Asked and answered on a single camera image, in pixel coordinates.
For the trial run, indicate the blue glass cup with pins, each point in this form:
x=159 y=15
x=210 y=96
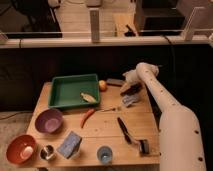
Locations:
x=105 y=154

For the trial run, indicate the brown pine cone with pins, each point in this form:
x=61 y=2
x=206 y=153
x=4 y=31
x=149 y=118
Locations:
x=133 y=89

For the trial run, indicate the green plastic tray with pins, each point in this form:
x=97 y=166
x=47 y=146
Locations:
x=65 y=91

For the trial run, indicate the red chili pepper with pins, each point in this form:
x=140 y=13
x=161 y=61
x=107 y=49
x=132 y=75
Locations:
x=86 y=116

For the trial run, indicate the orange peach fruit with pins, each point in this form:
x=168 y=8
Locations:
x=102 y=85

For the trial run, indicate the blue sponge block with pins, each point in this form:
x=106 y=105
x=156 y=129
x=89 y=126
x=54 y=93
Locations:
x=70 y=145

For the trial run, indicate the grey board eraser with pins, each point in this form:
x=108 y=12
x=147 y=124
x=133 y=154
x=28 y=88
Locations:
x=115 y=82

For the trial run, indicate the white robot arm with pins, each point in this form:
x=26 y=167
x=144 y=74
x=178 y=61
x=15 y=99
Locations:
x=180 y=138

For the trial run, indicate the red bowl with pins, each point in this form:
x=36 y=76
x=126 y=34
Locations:
x=17 y=146

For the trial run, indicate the small metal cup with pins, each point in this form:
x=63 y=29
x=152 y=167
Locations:
x=47 y=153

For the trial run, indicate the wooden table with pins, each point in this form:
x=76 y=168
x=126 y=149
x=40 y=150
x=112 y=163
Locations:
x=102 y=129

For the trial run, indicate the black tool on shelf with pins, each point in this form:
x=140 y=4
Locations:
x=129 y=32

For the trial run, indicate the metal fork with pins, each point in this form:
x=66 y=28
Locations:
x=110 y=109

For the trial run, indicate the pale leaf-shaped object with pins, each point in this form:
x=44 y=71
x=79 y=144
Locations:
x=88 y=98

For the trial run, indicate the purple bowl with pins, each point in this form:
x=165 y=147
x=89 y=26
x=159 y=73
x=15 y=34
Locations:
x=49 y=121

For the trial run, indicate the white bracket right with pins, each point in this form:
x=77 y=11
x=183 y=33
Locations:
x=192 y=23

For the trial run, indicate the black handled dish brush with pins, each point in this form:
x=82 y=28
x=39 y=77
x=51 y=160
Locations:
x=142 y=144

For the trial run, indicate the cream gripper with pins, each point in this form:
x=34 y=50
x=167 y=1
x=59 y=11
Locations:
x=126 y=86

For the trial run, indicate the blue grey crumpled cloth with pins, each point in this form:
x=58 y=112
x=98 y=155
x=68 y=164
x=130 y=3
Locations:
x=128 y=100

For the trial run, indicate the white post left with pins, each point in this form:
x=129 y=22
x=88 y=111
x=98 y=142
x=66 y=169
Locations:
x=94 y=22

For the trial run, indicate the white egg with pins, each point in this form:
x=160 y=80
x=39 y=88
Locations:
x=27 y=152

